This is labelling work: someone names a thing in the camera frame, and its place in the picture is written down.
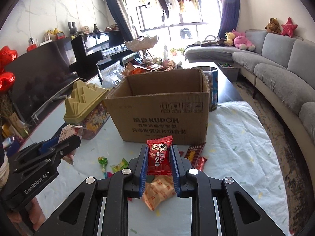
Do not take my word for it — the green lollipop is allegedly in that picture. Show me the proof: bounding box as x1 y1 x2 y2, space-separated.
98 156 108 174

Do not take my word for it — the left hand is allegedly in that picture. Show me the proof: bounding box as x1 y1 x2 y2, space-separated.
7 197 46 231

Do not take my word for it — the orange biscuit packet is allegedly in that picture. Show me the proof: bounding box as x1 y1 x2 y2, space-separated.
142 175 176 211

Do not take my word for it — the green yellow candy wrapper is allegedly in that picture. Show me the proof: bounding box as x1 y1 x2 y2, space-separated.
111 158 129 174

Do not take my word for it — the Costa cookie packet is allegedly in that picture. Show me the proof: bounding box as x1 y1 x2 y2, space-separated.
185 143 206 168

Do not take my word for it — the small red candy packet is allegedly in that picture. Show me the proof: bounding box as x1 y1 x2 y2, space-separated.
195 157 208 171

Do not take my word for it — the brown cardboard box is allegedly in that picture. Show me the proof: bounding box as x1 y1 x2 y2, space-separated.
105 69 210 146

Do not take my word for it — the clear candy jar gold lid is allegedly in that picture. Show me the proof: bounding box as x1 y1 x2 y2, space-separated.
64 80 109 140

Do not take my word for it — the black television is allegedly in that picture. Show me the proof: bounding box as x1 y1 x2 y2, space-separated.
6 37 79 123

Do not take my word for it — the clear plastic bag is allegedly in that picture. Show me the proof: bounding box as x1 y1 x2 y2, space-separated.
100 61 125 89

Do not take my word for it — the red heart balloon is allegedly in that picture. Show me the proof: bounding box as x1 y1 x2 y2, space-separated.
0 45 18 94

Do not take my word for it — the clear nut canister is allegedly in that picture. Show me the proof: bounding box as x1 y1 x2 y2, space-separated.
195 66 218 112

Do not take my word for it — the white tiered snack tray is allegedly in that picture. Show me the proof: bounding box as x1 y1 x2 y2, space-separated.
122 36 183 76

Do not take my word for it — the black piano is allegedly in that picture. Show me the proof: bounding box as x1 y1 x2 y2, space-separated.
70 31 132 79

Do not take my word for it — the small grey storage bin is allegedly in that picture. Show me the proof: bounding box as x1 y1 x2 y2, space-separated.
216 63 240 82

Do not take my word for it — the grey rabbit plush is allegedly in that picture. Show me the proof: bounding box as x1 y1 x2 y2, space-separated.
68 21 78 36

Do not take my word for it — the blue curtain left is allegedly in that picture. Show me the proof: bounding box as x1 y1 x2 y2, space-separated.
105 0 134 41

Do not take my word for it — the blue curtain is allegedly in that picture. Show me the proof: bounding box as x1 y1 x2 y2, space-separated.
218 0 240 38
105 0 134 41

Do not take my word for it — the yellow plush toy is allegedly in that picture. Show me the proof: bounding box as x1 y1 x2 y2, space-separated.
224 32 235 47

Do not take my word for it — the pink plush toy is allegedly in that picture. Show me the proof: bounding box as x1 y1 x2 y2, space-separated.
232 29 256 51

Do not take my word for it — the grey curved sofa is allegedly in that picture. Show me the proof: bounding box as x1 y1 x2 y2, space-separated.
184 29 315 150

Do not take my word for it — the blue curtain right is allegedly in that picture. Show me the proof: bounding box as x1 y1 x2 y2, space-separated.
218 0 240 38

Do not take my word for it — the brown plush toy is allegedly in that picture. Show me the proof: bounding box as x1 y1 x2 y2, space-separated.
265 18 281 34

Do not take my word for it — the red star pillow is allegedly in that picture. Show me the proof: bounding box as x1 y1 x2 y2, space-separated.
281 17 298 38

